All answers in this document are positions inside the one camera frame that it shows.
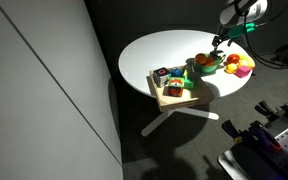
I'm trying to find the wooden tray box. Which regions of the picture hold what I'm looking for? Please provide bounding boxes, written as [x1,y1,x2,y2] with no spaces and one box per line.
[147,66,214,112]

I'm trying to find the yellow toy banana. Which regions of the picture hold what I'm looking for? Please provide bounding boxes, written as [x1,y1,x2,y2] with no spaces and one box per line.
[239,54,255,69]

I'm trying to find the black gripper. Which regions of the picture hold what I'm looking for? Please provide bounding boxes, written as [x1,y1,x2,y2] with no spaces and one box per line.
[212,26,245,47]

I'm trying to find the green toy block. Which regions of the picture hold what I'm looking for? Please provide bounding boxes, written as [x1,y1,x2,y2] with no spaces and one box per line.
[183,70,195,90]

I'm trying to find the yellow toy lemon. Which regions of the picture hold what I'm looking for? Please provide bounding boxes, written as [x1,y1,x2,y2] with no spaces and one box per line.
[238,60,248,67]
[225,63,238,74]

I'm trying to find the black white patterned block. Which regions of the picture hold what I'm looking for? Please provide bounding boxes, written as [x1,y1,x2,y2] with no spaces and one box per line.
[153,67,170,87]

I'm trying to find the orange toy fruit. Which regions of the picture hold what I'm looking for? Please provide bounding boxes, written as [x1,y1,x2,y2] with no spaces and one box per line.
[195,53,206,65]

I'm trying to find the white round table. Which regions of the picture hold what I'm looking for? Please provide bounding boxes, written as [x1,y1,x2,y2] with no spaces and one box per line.
[118,30,250,136]

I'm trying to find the orange toy block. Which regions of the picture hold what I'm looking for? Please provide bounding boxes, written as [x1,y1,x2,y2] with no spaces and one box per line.
[205,57,215,66]

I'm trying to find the red toy tomato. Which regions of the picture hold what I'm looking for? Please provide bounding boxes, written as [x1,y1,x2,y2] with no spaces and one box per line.
[226,54,240,64]

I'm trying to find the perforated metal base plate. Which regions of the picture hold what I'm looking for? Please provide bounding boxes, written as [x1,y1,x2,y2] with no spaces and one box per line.
[218,124,288,180]

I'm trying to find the purple clamp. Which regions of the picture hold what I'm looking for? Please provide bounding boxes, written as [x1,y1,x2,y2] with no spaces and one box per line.
[255,101,288,125]
[221,120,282,151]

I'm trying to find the pink toy cube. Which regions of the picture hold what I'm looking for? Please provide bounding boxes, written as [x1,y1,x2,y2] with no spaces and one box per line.
[234,66,251,78]

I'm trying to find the green plastic bowl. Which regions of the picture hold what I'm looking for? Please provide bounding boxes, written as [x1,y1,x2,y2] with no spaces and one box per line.
[194,58,223,74]

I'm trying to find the black cable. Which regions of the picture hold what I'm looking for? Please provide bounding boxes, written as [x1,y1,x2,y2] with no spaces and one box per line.
[242,0,288,70]

